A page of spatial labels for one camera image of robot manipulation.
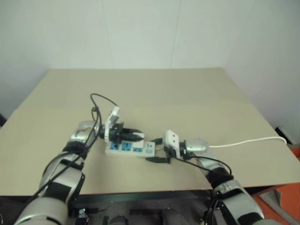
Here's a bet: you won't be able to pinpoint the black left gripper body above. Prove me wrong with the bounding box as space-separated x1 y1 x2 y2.
108 122 125 145

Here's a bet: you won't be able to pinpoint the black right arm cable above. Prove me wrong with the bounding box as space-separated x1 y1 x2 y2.
173 156 235 221

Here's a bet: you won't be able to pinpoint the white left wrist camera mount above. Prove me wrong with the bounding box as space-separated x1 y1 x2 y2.
104 105 120 143

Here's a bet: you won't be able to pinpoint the white power strip blue sockets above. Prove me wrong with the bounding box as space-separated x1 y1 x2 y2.
105 140 157 158

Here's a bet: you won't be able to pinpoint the grey cloth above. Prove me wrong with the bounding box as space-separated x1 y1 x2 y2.
257 186 291 207

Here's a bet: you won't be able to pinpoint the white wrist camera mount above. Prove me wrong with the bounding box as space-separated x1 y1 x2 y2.
104 105 120 143
163 130 181 159

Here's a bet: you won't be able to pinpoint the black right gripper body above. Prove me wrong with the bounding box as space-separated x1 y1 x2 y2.
163 146 179 164

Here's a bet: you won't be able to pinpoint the white power strip cable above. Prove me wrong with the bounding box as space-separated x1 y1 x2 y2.
208 136 288 148

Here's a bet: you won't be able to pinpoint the dark rounded shape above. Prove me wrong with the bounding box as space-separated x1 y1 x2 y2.
109 214 129 225

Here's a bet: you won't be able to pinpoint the black table frame rail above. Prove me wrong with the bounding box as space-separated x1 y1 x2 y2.
70 189 213 205

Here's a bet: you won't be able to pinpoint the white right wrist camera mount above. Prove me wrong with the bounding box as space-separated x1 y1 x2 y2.
163 130 181 159

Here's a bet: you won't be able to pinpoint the orange object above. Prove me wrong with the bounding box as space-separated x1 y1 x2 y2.
290 145 300 163

